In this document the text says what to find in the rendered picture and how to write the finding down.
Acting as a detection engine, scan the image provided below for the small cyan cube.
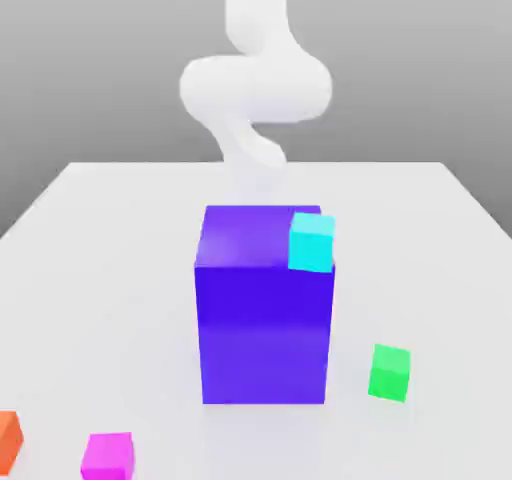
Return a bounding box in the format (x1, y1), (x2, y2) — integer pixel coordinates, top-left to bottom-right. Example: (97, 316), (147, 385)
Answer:
(287, 212), (337, 274)

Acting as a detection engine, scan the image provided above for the large purple box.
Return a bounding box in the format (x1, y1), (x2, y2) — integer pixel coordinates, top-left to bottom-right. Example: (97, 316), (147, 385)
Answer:
(193, 204), (336, 406)

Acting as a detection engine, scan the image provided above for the small green cube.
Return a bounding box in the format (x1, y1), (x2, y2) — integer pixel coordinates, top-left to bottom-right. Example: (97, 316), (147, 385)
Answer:
(367, 343), (412, 404)

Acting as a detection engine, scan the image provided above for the small magenta cube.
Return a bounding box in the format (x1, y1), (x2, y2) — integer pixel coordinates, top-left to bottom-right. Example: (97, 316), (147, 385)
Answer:
(79, 431), (135, 480)

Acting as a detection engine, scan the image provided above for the small orange cube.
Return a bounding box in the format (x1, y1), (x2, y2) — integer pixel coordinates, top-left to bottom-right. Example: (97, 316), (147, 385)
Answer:
(0, 410), (25, 477)

